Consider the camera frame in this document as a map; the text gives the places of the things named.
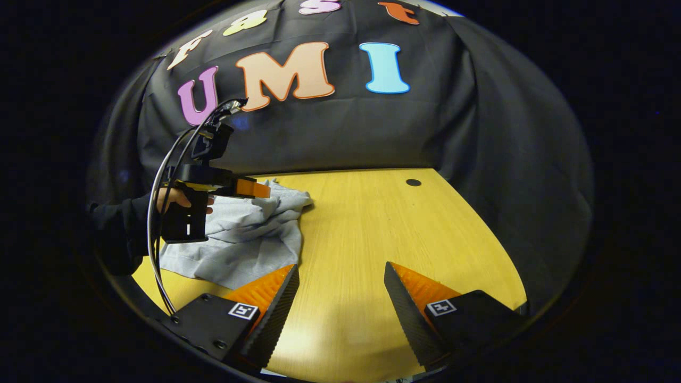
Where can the grey sweatshirt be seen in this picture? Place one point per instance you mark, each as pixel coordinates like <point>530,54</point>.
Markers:
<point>250,234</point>

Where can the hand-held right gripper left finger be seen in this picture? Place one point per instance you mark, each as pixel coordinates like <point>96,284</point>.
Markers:
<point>274,319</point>

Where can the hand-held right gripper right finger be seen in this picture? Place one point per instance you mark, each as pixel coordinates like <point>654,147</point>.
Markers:
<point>409,319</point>

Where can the black backdrop cloth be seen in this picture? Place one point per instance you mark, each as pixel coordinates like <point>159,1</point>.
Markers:
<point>372,127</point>

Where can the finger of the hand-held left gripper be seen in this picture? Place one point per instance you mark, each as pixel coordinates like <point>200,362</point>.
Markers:
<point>252,189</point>

